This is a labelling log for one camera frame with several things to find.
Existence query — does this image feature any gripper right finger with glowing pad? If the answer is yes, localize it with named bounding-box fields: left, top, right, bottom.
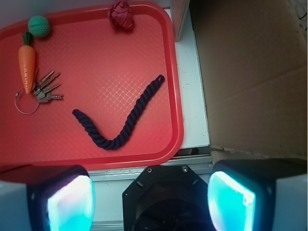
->
left=207, top=159, right=308, bottom=231

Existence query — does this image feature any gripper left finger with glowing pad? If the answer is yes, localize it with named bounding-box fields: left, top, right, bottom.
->
left=0, top=165, right=95, bottom=231

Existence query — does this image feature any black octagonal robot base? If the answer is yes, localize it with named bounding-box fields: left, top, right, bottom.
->
left=122, top=166, right=215, bottom=231

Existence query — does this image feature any green rubber ball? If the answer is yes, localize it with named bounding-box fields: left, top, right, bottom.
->
left=28, top=15, right=51, bottom=38

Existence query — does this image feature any crumpled maroon cloth ball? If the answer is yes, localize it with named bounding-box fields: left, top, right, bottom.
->
left=107, top=0, right=135, bottom=30

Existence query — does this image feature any bunch of silver keys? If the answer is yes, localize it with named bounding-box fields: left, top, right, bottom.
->
left=32, top=70, right=64, bottom=103

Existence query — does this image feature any brown cardboard box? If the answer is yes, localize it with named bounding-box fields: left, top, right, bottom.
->
left=190, top=0, right=308, bottom=159

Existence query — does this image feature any orange toy carrot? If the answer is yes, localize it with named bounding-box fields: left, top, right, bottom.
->
left=18, top=31, right=36, bottom=94

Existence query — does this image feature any red plastic tray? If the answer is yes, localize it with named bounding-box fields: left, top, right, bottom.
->
left=0, top=1, right=184, bottom=170

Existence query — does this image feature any dark purple twisted rope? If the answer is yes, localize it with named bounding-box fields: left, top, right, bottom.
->
left=72, top=74, right=166, bottom=152

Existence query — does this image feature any silver wire key ring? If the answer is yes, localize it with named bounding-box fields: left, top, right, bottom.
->
left=15, top=87, right=39, bottom=115

